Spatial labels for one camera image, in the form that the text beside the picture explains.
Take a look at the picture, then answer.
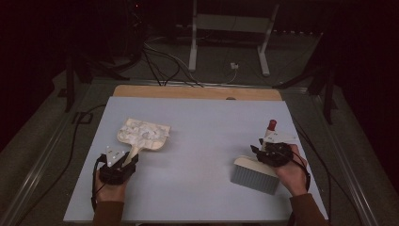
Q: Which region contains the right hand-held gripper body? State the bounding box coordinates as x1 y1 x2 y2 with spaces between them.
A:
260 131 299 168

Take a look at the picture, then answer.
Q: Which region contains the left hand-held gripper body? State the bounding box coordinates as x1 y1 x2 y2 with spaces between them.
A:
98 145 139 186

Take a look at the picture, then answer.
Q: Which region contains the cream plastic dustpan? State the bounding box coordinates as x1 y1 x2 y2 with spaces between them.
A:
116 118 172 168

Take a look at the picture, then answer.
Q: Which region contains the cream hand brush red cap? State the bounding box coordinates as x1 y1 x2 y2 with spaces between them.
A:
230 119 280 196

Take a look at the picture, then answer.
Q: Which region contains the pile of white paper scraps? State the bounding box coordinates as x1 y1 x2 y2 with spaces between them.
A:
120 119 170 149

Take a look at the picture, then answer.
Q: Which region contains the person's left hand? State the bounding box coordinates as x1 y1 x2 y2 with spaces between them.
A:
93 171 128 203

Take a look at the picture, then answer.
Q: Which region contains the person's right hand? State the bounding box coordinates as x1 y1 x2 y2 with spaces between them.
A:
272 144 311 198

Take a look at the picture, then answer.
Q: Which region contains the black tripod stand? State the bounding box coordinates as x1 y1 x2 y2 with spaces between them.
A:
272 31 339 125

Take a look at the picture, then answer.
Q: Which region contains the white metal stand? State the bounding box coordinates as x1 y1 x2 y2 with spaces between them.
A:
187 0 280 77

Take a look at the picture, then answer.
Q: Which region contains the left hand-held gripper black cable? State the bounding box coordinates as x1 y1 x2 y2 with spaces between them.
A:
90 154 108 212

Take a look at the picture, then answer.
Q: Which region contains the hand-held gripper black cable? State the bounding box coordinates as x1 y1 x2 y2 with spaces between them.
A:
291 152 312 193
90 154 108 212

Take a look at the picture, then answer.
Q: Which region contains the right hand-held gripper black cable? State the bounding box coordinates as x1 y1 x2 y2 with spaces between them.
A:
291 152 312 193

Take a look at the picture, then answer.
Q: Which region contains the long black floor cable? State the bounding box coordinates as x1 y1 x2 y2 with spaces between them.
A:
14 104 107 226
291 115 334 226

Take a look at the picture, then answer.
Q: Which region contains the white floor cable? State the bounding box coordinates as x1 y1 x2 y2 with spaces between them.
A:
200 67 239 87

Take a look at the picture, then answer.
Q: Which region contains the aluminium floor rail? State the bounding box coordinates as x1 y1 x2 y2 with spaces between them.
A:
311 93 380 226
0 119 74 226

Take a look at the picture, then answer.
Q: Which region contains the bundle of black floor cables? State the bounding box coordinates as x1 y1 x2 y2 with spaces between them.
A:
141 40 205 88

